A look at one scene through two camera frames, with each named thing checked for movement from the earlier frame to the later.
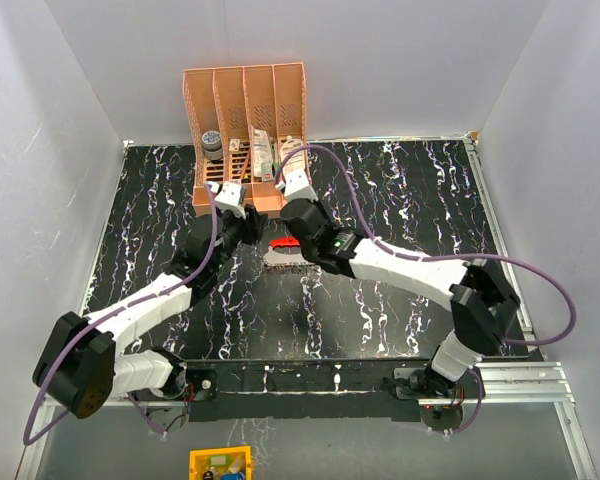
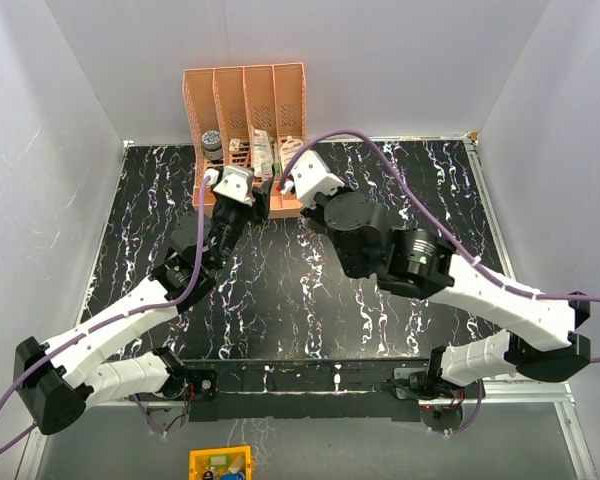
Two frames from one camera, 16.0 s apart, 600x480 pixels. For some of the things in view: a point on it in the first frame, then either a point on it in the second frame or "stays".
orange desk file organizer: x=243 y=123 stays
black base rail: x=283 y=389 stays
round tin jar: x=212 y=145 stays
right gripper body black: x=322 y=211 -> x=317 y=212
